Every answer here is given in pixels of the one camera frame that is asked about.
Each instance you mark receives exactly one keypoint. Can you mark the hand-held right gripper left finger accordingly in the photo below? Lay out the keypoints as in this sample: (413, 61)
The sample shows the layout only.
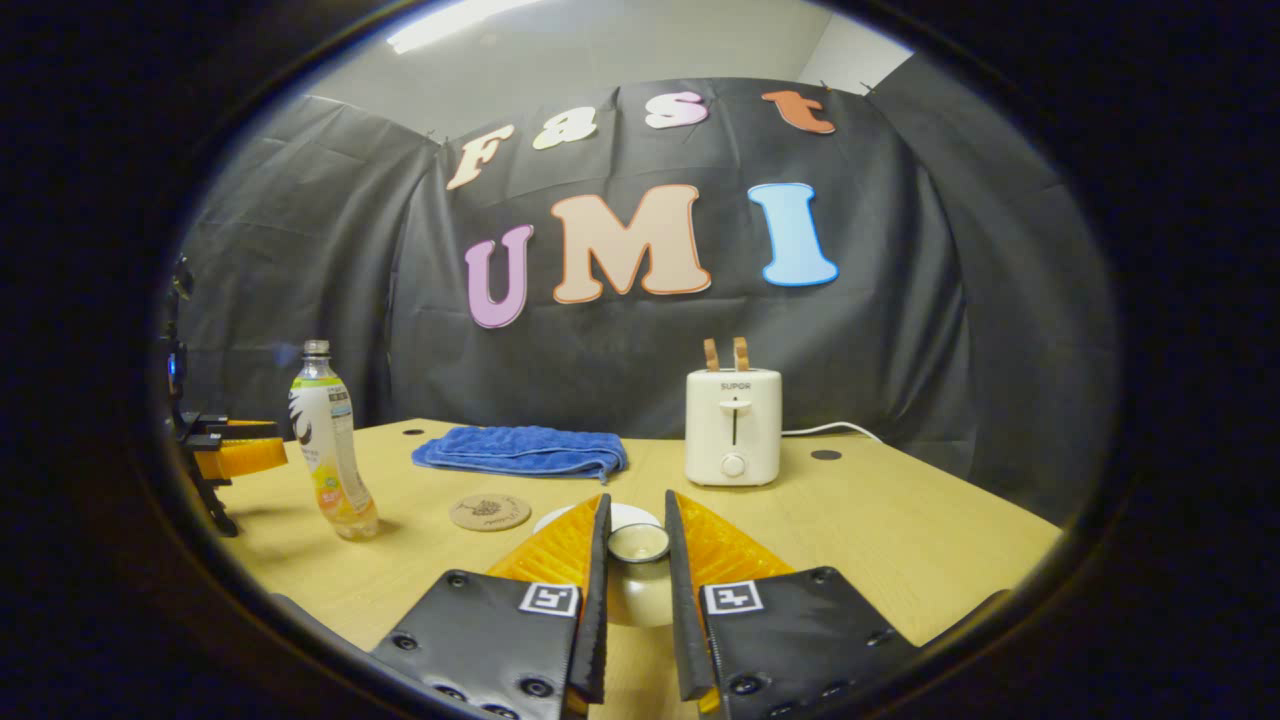
(597, 600)

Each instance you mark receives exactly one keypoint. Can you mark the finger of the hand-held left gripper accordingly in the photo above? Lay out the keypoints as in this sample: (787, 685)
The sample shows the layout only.
(230, 428)
(240, 458)

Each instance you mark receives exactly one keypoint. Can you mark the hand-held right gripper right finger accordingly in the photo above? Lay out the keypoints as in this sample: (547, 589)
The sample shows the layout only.
(682, 600)

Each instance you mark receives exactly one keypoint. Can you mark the white labelled plastic water bottle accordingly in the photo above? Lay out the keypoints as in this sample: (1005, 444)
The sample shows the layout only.
(325, 430)

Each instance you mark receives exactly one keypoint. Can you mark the cream ceramic teacup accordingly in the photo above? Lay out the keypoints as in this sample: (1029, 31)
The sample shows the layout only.
(632, 515)

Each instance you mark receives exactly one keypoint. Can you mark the round cork coaster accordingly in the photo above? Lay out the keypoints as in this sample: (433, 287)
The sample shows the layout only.
(490, 512)

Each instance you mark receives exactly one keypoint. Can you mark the folded blue towel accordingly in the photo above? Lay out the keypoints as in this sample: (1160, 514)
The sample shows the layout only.
(520, 448)

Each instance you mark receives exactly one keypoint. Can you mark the white toaster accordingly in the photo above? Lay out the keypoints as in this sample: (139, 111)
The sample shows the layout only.
(710, 430)

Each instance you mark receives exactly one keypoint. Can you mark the brown toast slice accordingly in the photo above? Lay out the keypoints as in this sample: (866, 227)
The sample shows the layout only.
(711, 355)
(741, 354)

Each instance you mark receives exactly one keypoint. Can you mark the black backdrop cloth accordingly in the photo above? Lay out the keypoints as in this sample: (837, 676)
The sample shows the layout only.
(950, 300)

